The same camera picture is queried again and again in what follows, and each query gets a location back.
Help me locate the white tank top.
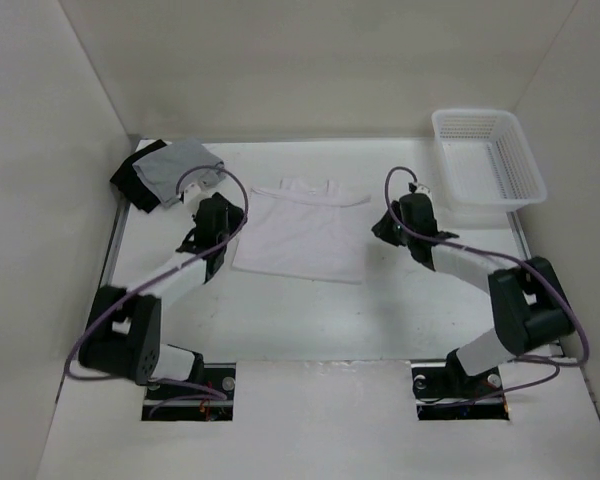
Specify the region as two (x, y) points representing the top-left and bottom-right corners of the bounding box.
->
(233, 178), (371, 284)

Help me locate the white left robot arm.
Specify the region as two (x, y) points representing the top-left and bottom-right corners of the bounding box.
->
(77, 193), (245, 399)

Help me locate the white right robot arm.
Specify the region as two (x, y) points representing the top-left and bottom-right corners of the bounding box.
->
(371, 193), (575, 396)

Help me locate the grey folded tank top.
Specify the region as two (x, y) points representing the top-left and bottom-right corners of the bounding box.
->
(133, 138), (226, 208)

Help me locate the black folded tank top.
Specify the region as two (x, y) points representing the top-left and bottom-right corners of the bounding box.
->
(110, 140), (167, 213)

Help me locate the white plastic basket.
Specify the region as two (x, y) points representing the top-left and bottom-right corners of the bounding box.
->
(431, 108), (548, 215)

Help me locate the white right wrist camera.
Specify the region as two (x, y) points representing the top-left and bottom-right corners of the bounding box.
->
(408, 182), (431, 196)

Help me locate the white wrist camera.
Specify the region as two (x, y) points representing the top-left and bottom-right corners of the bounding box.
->
(408, 182), (431, 196)
(179, 180), (214, 205)

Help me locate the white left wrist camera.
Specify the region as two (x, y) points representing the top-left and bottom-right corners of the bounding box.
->
(179, 180), (214, 205)

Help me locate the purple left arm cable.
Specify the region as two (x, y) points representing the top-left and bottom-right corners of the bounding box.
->
(62, 167), (254, 419)

